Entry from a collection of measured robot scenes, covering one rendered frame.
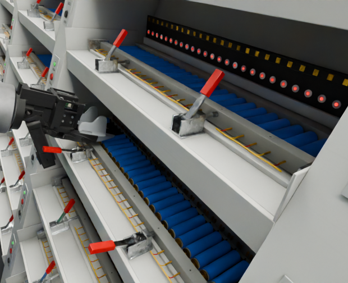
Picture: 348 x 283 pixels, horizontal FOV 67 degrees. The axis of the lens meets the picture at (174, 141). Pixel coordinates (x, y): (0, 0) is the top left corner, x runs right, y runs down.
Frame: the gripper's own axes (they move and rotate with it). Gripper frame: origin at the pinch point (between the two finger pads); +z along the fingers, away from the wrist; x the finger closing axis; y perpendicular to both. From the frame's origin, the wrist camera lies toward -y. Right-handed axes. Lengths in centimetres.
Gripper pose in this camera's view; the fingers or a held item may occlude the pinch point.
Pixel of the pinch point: (105, 134)
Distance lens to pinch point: 65.1
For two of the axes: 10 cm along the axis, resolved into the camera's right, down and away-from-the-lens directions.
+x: -5.6, -4.7, 6.8
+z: 7.2, 1.2, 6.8
